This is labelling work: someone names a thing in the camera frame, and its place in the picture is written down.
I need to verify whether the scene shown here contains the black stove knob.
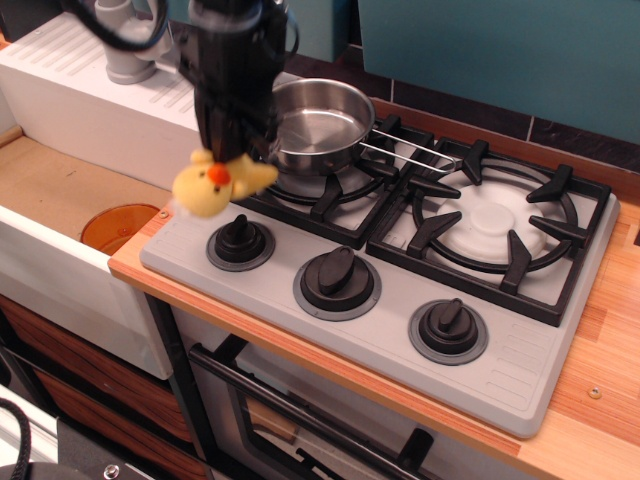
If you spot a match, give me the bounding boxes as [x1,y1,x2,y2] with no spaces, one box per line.
[408,298,489,366]
[293,246,382,322]
[206,214,276,272]

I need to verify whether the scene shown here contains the yellow stuffed duck toy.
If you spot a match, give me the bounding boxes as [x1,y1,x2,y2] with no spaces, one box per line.
[172,149,278,218]

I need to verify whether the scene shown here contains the black right burner grate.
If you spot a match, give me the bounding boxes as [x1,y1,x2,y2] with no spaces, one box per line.
[367,138,619,327]

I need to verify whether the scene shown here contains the oven door with black handle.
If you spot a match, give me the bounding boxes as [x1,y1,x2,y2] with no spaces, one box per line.
[187,333,451,480]

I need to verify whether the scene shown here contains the white toy sink unit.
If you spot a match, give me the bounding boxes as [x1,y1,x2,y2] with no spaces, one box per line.
[1,13,200,380]

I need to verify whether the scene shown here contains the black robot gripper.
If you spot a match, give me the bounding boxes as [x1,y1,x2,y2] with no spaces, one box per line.
[179,1,290,163]

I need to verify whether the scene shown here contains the stainless steel pan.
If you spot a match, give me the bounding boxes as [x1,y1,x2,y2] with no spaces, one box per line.
[269,78,455,176]

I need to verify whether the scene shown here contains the wooden drawer fronts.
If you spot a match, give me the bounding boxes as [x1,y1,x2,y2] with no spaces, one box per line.
[1,298,212,479]

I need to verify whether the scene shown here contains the black right stove knob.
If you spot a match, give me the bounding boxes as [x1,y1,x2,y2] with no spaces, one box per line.
[408,298,489,366]

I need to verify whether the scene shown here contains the black left burner grate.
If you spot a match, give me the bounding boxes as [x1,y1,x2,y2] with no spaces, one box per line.
[237,115,435,249]

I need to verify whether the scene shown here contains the black burner grate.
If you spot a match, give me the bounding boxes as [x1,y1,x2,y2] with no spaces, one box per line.
[237,115,435,249]
[367,138,619,327]

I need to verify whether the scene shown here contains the black braided cable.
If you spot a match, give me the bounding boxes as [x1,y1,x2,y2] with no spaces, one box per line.
[0,397,34,480]

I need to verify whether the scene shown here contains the grey toy faucet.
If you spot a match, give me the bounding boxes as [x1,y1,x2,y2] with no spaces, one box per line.
[95,1,173,85]

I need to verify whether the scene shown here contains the black left stove knob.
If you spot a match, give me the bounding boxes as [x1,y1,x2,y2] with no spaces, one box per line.
[206,214,276,272]

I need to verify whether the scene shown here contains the grey toy stove top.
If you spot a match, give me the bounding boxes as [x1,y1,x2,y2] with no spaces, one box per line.
[138,127,622,441]

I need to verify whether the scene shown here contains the orange plastic bowl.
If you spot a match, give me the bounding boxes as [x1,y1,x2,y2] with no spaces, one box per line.
[80,204,159,255]

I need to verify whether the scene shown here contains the black middle stove knob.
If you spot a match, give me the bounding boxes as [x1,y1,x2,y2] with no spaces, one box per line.
[293,246,382,322]

